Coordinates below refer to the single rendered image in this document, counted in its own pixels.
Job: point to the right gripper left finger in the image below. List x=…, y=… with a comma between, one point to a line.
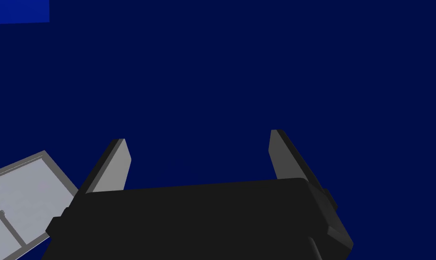
x=111, y=169

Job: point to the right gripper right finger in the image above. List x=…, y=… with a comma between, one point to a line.
x=285, y=159

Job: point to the grey framed window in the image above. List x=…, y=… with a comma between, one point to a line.
x=26, y=195

